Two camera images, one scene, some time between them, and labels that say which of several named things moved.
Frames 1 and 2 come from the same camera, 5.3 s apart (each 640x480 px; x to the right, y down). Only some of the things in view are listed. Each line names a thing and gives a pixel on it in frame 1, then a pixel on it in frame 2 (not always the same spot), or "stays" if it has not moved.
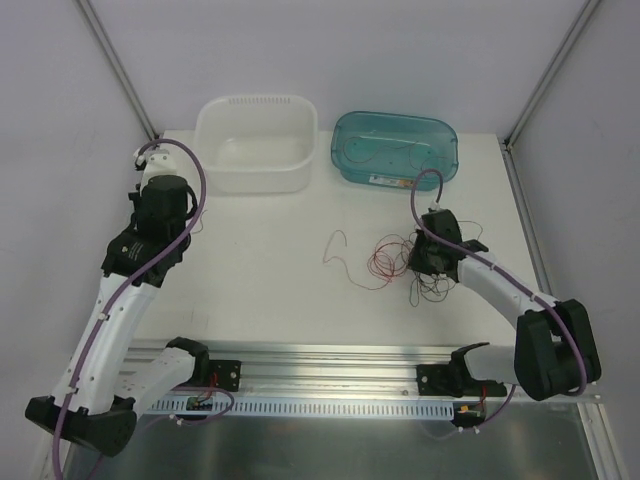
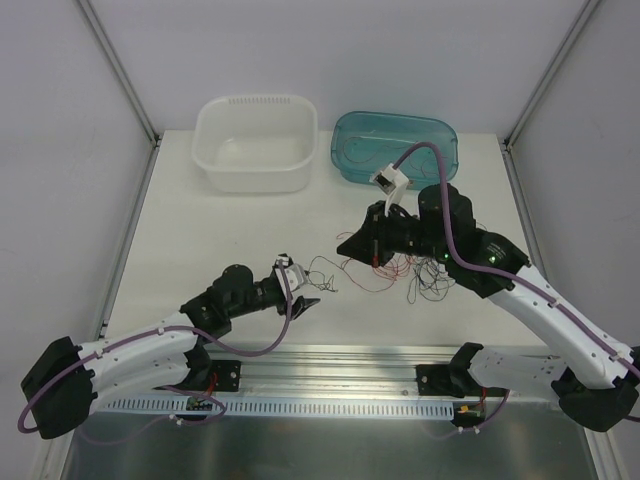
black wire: (435, 288) stays
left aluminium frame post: (119, 67) stays
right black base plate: (455, 380) stays
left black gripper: (138, 198) to (288, 302)
